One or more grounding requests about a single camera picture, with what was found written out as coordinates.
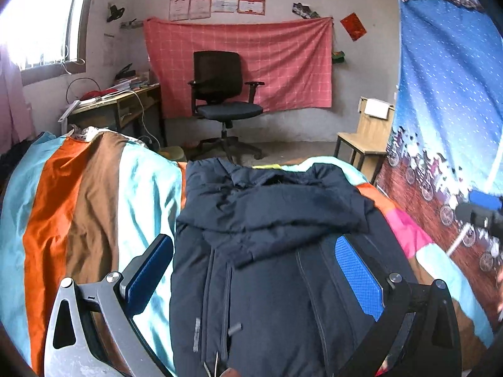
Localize pink hanging cloth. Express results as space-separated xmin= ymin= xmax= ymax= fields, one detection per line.
xmin=0 ymin=43 xmax=34 ymax=154

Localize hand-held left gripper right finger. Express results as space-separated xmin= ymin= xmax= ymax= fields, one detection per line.
xmin=335 ymin=234 xmax=463 ymax=377

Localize white cable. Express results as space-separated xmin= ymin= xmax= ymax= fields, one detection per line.
xmin=130 ymin=90 xmax=162 ymax=150

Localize white paper on chair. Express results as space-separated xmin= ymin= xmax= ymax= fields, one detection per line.
xmin=365 ymin=99 xmax=390 ymax=118

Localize blue printed curtain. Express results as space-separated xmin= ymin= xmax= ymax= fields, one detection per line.
xmin=373 ymin=0 xmax=503 ymax=323

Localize wall photos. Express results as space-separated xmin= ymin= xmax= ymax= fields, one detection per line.
xmin=292 ymin=2 xmax=321 ymax=19

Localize window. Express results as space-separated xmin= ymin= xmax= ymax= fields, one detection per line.
xmin=0 ymin=0 xmax=97 ymax=85

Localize red checked wall cloth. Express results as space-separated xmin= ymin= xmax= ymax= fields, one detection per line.
xmin=143 ymin=16 xmax=334 ymax=119

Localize colourful striped bed cover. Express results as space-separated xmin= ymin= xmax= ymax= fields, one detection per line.
xmin=0 ymin=126 xmax=496 ymax=377

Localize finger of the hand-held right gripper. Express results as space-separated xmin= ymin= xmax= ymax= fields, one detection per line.
xmin=455 ymin=203 xmax=503 ymax=230
xmin=469 ymin=190 xmax=503 ymax=213

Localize black cable loop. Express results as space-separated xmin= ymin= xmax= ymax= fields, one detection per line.
xmin=66 ymin=78 xmax=101 ymax=101

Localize red cloth on desk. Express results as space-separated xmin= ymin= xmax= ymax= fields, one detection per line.
xmin=80 ymin=90 xmax=119 ymax=101

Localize stack of books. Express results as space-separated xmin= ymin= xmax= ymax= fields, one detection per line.
xmin=114 ymin=65 xmax=150 ymax=91

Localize wooden chair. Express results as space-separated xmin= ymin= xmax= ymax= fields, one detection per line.
xmin=334 ymin=96 xmax=395 ymax=177

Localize wooden desk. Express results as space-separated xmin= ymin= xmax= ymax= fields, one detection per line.
xmin=59 ymin=83 xmax=163 ymax=148

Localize black office chair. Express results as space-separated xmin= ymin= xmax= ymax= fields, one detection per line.
xmin=188 ymin=51 xmax=265 ymax=166

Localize green round object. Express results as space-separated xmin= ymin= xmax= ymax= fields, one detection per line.
xmin=159 ymin=146 xmax=187 ymax=161

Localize dark cloth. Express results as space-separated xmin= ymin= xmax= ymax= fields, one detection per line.
xmin=0 ymin=139 xmax=36 ymax=193

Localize white wall paper sheet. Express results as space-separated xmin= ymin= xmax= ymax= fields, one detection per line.
xmin=104 ymin=33 xmax=118 ymax=67

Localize dark navy padded jacket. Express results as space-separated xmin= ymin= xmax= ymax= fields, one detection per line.
xmin=169 ymin=157 xmax=423 ymax=377

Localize red paper wall decoration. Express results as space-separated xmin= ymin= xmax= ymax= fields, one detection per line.
xmin=340 ymin=13 xmax=367 ymax=42

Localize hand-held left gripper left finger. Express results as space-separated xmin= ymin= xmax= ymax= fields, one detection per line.
xmin=43 ymin=233 xmax=175 ymax=377

